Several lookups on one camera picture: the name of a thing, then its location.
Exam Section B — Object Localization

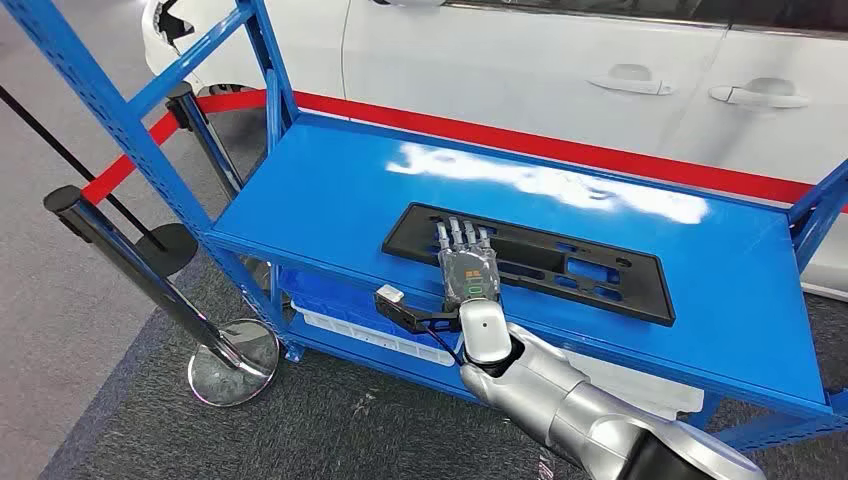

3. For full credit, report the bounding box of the blue metal shelf rack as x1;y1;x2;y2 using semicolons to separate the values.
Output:
0;0;848;458

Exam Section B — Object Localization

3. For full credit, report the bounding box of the chrome stanchion with black cap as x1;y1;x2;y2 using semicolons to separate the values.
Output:
165;81;243;200

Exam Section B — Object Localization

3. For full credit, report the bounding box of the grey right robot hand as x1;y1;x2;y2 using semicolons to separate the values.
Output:
435;217;502;310

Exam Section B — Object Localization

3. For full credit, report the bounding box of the white car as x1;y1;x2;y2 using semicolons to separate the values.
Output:
140;0;848;303

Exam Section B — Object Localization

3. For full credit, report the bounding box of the blue plastic crate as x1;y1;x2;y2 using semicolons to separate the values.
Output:
278;268;465;346

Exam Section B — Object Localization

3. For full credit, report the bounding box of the white plastic crate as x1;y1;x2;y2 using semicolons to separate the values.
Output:
291;301;458;369

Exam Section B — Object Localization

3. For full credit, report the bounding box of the chrome stanchion with chrome base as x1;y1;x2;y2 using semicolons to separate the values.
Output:
42;185;281;409

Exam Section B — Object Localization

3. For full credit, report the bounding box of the black right camera bracket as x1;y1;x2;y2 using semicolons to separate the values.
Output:
372;292;463;335

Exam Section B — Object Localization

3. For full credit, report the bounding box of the black plastic frame part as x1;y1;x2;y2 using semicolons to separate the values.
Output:
382;202;677;327

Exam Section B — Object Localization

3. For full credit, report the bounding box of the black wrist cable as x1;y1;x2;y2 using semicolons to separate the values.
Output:
423;321;465;367

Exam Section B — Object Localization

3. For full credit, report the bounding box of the red barrier belt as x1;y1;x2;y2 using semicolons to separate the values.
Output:
195;89;848;215
81;109;181;207

